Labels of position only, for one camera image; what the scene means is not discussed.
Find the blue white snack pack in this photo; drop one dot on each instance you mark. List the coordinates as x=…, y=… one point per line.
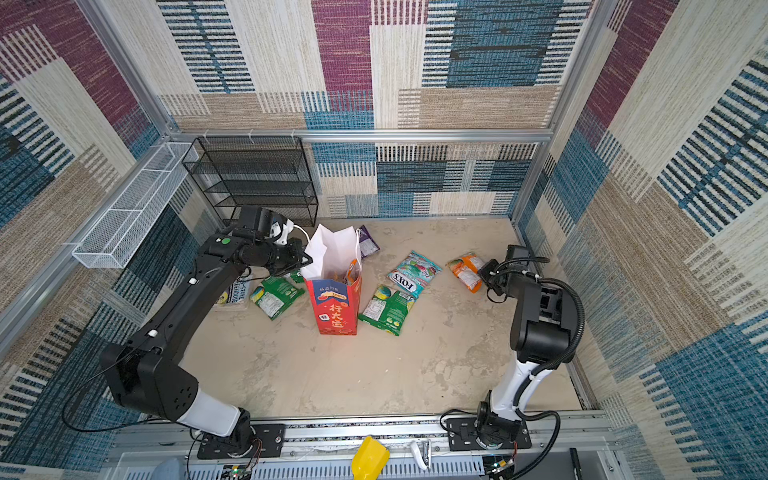
x=235, y=297

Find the silver metal clip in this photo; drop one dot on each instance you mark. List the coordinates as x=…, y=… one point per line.
x=422, y=453

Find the green snack bag far left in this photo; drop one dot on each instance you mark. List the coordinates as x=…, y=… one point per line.
x=275, y=295

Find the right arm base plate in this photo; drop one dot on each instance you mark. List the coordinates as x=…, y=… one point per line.
x=467, y=433

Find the yellow plastic object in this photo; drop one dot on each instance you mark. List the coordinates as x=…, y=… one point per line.
x=369, y=460

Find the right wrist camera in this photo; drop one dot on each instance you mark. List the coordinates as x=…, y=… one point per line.
x=518, y=255

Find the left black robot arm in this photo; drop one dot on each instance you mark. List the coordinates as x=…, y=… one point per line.
x=144, y=373

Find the purple snack bag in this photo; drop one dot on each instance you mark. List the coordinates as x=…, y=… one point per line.
x=368, y=246

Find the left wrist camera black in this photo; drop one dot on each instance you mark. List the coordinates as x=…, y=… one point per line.
x=262, y=224

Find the orange candy bag back side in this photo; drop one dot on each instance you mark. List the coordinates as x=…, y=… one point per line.
x=466, y=269

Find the red paper gift bag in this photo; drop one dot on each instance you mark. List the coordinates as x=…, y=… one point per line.
x=335, y=304

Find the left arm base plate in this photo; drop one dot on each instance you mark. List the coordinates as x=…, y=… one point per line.
x=263, y=440

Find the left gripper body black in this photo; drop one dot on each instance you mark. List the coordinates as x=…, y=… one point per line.
x=282, y=259

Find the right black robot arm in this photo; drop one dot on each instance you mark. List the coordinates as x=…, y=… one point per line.
x=548, y=324

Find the white wire mesh basket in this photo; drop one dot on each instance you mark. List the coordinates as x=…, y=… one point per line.
x=119, y=232

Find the orange snack bag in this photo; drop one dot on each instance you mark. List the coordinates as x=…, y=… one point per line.
x=353, y=272

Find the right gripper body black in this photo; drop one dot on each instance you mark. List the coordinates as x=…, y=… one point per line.
x=490, y=274

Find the black wire mesh shelf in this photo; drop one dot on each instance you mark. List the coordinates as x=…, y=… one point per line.
x=234, y=172

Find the green snack bag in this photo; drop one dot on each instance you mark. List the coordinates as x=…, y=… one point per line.
x=387, y=309
x=275, y=295

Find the green snack bag centre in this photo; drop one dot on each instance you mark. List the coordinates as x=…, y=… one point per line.
x=387, y=309

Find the teal Fox's candy bag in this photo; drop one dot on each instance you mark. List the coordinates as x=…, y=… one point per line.
x=414, y=274

